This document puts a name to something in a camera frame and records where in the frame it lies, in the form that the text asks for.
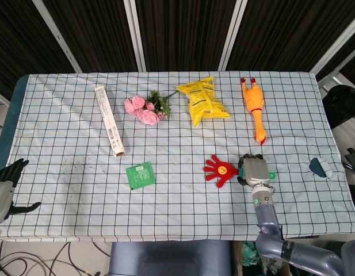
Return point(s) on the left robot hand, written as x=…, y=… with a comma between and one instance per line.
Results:
x=4, y=184

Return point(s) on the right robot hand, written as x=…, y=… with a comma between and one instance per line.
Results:
x=255, y=172

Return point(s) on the red hand-shaped clapper toy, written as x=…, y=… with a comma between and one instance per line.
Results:
x=221, y=171

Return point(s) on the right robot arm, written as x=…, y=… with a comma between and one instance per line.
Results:
x=276, y=230

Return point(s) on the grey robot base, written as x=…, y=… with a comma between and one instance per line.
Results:
x=168, y=258

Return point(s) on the orange rubber chicken toy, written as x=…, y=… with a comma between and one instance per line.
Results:
x=254, y=107

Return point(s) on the checkered light blue tablecloth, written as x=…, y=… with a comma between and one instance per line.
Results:
x=177, y=178

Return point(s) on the green plastic bag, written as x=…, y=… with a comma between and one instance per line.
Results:
x=250, y=254

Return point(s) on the yellow snack bag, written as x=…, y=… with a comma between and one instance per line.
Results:
x=204, y=100

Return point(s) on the black chair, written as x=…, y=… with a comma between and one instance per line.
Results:
x=342, y=105

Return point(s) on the green foil sachet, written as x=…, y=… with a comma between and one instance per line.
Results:
x=140, y=175

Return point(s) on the long beige cardboard box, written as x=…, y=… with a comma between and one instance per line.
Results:
x=108, y=120

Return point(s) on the pink artificial rose bouquet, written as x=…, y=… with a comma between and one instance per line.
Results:
x=148, y=107

